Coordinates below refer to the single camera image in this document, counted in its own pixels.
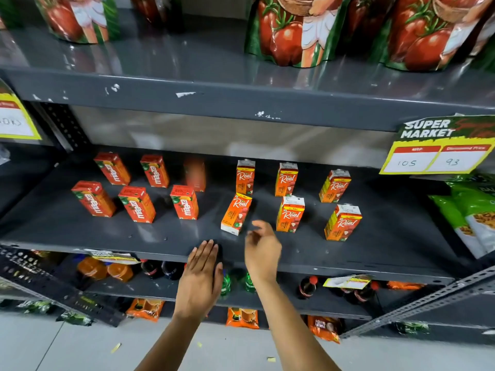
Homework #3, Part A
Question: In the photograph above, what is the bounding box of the person's right hand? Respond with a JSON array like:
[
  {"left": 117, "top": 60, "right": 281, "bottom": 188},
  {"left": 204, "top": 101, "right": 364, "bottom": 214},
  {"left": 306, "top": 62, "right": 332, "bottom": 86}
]
[{"left": 245, "top": 220, "right": 283, "bottom": 285}]

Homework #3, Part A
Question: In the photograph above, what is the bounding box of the person's left hand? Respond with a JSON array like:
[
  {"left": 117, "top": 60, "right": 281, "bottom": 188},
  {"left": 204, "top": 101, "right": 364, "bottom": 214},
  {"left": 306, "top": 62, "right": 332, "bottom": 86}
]
[{"left": 175, "top": 239, "right": 224, "bottom": 321}]

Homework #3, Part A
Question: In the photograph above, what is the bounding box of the person's left forearm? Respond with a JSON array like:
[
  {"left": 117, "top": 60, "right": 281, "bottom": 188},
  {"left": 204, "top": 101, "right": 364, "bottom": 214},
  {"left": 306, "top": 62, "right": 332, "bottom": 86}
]
[{"left": 135, "top": 311, "right": 202, "bottom": 371}]

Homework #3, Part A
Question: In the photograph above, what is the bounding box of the person's right forearm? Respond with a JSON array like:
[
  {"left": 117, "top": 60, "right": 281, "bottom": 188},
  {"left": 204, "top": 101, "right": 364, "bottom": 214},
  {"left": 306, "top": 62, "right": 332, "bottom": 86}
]
[{"left": 255, "top": 279, "right": 342, "bottom": 371}]

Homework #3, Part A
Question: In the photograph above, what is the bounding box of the dark cola bottle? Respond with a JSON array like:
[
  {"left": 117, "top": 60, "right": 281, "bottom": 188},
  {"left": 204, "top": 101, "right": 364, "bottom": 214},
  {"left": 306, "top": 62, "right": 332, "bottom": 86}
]
[
  {"left": 297, "top": 276, "right": 319, "bottom": 300},
  {"left": 140, "top": 259, "right": 163, "bottom": 279},
  {"left": 364, "top": 281, "right": 381, "bottom": 303},
  {"left": 162, "top": 261, "right": 185, "bottom": 281},
  {"left": 342, "top": 286, "right": 366, "bottom": 306}
]

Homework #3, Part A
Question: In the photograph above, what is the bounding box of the group of orange juice cartons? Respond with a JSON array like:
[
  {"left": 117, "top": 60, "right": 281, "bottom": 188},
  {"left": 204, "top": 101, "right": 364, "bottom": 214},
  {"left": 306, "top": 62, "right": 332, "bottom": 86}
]
[{"left": 220, "top": 158, "right": 363, "bottom": 242}]

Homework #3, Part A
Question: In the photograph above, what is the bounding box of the orange snack packet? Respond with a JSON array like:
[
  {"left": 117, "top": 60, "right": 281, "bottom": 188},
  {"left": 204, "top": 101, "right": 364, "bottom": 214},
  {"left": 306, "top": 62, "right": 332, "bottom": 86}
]
[
  {"left": 307, "top": 315, "right": 343, "bottom": 344},
  {"left": 126, "top": 298, "right": 166, "bottom": 322},
  {"left": 226, "top": 307, "right": 260, "bottom": 330},
  {"left": 387, "top": 281, "right": 426, "bottom": 291}
]

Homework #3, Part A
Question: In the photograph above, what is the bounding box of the group of red juice cartons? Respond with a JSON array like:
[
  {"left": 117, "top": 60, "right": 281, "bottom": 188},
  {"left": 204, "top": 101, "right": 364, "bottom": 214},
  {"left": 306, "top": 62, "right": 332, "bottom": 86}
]
[{"left": 71, "top": 152, "right": 207, "bottom": 224}]

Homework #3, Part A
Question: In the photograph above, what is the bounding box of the orange drink bottle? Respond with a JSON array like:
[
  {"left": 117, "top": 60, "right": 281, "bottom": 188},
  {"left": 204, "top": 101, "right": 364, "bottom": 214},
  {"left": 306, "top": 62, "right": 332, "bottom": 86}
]
[
  {"left": 77, "top": 256, "right": 108, "bottom": 281},
  {"left": 107, "top": 263, "right": 134, "bottom": 283}
]

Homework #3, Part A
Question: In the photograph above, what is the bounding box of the dark green snack packet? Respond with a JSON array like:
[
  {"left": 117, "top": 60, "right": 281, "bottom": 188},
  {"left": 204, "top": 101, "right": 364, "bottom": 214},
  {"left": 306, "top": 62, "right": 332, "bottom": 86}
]
[
  {"left": 394, "top": 321, "right": 431, "bottom": 336},
  {"left": 15, "top": 300, "right": 55, "bottom": 315},
  {"left": 56, "top": 311, "right": 94, "bottom": 327}
]

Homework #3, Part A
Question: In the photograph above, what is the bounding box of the grey metal shelf rack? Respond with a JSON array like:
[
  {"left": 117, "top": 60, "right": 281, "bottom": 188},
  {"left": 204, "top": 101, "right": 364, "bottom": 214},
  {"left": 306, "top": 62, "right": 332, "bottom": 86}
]
[{"left": 0, "top": 7, "right": 495, "bottom": 340}]

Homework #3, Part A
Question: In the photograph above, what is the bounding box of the large yellow green price tag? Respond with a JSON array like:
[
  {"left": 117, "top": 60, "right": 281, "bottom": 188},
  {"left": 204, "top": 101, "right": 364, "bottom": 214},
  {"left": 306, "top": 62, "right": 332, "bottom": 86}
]
[{"left": 379, "top": 115, "right": 495, "bottom": 175}]

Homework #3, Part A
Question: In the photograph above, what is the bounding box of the row of tomato print pouches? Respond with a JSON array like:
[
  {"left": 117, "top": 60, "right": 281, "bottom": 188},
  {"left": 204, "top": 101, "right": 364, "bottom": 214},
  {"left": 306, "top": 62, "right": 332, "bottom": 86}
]
[{"left": 0, "top": 0, "right": 495, "bottom": 72}]

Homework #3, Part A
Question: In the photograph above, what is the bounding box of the yellow white price tag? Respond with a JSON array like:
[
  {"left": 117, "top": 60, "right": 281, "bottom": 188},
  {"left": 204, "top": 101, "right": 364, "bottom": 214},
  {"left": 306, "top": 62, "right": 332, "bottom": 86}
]
[{"left": 0, "top": 92, "right": 42, "bottom": 141}]

